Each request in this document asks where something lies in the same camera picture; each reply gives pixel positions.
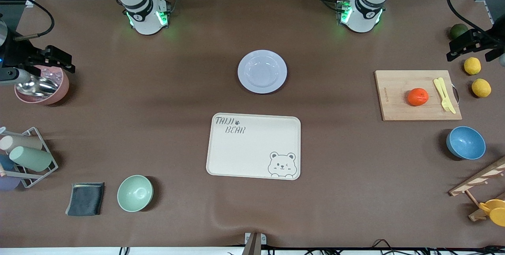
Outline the yellow mug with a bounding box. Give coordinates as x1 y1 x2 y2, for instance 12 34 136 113
479 199 505 227

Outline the blue cup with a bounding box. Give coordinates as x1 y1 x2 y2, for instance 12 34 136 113
0 154 16 171

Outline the orange fruit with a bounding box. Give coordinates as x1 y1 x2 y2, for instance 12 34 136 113
407 88 429 107

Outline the yellow lemon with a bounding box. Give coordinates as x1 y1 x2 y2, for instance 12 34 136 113
464 57 482 75
471 78 492 98

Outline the dark grey folded cloth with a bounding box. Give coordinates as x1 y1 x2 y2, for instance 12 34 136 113
65 182 105 217

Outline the yellow plastic fork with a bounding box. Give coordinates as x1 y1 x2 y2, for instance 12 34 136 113
433 79 451 113

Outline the cream tray with bear print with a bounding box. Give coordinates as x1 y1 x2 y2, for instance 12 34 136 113
206 112 301 181

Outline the beige cup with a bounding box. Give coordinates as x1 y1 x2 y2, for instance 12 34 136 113
0 135 43 152

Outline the light green bowl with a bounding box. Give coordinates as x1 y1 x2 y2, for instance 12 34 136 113
117 174 154 213

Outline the blue bowl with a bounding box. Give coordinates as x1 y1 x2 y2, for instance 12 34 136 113
446 126 486 160

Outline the purple cup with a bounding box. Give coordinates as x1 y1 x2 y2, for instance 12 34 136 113
0 175 22 191

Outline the dark green avocado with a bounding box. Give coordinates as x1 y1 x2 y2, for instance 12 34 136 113
450 23 469 40

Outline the grey wire cup rack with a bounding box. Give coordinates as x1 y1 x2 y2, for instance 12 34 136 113
0 127 59 189

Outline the lavender round plate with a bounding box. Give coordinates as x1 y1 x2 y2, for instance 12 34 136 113
237 49 288 94

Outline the pink bowl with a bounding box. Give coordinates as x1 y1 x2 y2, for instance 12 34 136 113
14 62 70 106

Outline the wooden cutting board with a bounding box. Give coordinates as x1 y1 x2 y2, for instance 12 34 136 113
374 69 463 122

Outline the mint green cup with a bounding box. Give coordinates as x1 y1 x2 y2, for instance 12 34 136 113
9 146 53 172

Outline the brown table mat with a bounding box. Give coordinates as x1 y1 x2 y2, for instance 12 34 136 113
0 0 505 248

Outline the wooden drying rack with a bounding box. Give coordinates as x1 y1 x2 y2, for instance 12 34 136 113
449 156 505 222

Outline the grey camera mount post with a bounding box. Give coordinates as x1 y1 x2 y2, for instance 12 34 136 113
241 232 267 255

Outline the metal scoop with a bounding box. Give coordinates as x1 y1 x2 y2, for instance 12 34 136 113
15 75 60 98

